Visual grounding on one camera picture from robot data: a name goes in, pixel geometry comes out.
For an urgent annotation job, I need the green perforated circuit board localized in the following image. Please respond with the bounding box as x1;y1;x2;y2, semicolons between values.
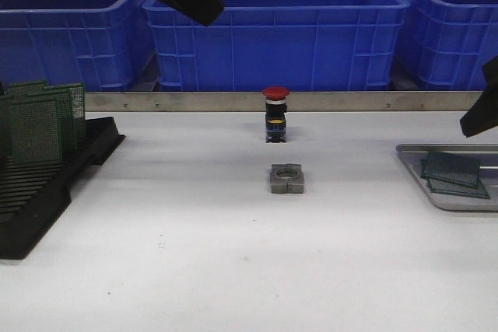
421;152;482;188
9;97;62;163
7;80;47;96
42;83;86;154
420;175;490;199

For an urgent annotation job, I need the silver metal tray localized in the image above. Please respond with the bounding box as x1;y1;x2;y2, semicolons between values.
396;144;497;213

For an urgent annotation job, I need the black slotted board rack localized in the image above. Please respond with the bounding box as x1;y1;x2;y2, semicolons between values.
1;117;125;260

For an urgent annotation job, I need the right blue plastic bin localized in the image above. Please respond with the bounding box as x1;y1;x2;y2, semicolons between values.
395;0;497;91

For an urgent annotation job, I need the blue plastic bin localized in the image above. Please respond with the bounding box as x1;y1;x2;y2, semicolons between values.
143;0;409;92
395;0;497;91
1;0;154;92

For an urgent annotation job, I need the centre blue plastic bin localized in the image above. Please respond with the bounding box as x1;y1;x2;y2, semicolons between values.
143;0;409;92

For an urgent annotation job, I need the left blue plastic bin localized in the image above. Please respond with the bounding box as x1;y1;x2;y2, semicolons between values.
1;0;154;92

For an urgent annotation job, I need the red emergency stop button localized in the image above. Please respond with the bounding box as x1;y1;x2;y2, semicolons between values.
262;86;289;143

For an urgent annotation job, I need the grey metal clamp block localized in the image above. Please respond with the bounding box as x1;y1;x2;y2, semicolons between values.
269;163;305;194

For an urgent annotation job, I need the metal rail strip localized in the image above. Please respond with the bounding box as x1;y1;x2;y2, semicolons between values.
86;91;480;112

